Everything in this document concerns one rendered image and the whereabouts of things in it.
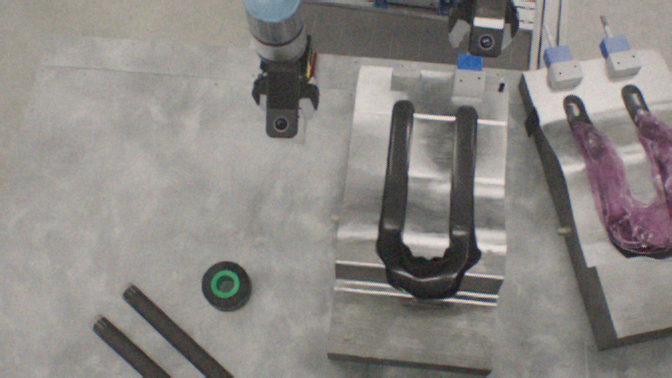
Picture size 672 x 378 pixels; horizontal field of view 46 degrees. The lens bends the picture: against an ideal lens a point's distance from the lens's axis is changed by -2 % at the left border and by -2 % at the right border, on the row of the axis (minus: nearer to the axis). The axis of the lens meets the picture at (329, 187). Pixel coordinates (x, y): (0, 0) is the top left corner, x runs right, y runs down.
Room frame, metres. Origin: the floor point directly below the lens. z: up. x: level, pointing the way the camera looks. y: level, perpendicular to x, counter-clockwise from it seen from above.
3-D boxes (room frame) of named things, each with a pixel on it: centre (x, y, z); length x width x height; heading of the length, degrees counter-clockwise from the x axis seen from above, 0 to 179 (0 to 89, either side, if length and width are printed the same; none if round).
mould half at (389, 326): (0.45, -0.15, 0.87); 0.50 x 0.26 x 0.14; 168
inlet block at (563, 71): (0.73, -0.43, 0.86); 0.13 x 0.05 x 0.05; 5
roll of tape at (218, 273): (0.37, 0.19, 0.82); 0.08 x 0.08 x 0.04
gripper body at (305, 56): (0.63, 0.05, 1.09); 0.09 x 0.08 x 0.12; 168
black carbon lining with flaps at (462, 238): (0.47, -0.16, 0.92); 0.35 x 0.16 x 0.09; 168
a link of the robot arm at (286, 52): (0.63, 0.05, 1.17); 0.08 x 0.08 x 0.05
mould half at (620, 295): (0.46, -0.52, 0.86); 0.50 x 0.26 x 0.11; 5
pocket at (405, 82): (0.69, -0.15, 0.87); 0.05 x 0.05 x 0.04; 78
